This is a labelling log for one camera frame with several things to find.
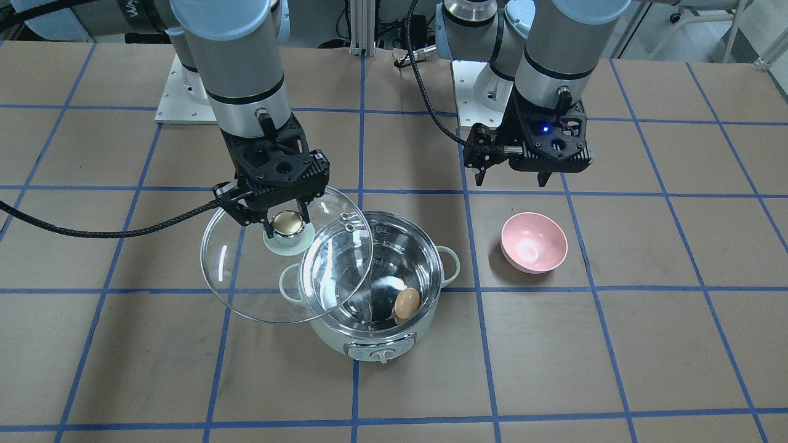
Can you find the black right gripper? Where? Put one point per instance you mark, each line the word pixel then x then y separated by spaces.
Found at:
pixel 234 197

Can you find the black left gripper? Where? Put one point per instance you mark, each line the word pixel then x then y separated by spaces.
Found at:
pixel 486 143

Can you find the glass pot lid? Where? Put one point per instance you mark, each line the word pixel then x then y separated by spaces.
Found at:
pixel 313 261

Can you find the brown egg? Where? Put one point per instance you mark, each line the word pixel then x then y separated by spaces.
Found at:
pixel 406 304

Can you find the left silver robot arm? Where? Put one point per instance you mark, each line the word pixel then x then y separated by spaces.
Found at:
pixel 545 53

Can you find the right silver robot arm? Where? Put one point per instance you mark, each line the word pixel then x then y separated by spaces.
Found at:
pixel 233 47

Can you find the pale green steel pot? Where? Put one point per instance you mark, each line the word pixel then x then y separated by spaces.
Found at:
pixel 403 256

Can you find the pink bowl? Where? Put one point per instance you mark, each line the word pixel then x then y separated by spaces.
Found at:
pixel 533 243

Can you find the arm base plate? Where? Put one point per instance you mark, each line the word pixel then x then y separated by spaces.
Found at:
pixel 482 90
pixel 184 99

